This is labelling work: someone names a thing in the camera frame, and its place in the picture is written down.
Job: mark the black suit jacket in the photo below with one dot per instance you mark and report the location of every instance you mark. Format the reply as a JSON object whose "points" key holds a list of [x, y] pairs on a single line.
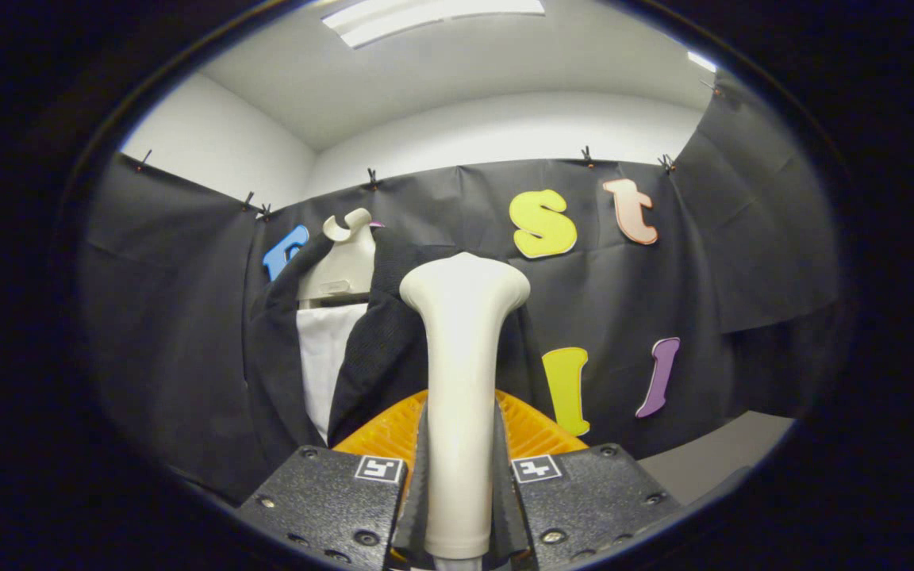
{"points": [[378, 349]]}

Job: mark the ceiling light panel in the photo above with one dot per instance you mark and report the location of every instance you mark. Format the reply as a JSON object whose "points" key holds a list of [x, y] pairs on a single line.
{"points": [[425, 16]]}

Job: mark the grey cabinet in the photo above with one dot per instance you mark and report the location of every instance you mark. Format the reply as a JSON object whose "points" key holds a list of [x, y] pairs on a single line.
{"points": [[711, 452]]}

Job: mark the white garment steamer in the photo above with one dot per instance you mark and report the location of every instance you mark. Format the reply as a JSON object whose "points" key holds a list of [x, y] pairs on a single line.
{"points": [[461, 381]]}

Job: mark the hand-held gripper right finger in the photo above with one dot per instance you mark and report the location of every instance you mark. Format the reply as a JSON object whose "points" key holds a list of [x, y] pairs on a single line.
{"points": [[505, 515]]}

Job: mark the white shirt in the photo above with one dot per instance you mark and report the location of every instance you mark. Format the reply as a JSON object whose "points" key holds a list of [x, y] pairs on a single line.
{"points": [[326, 357]]}

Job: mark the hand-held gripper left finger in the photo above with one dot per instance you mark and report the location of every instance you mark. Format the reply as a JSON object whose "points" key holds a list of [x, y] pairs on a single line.
{"points": [[414, 515]]}

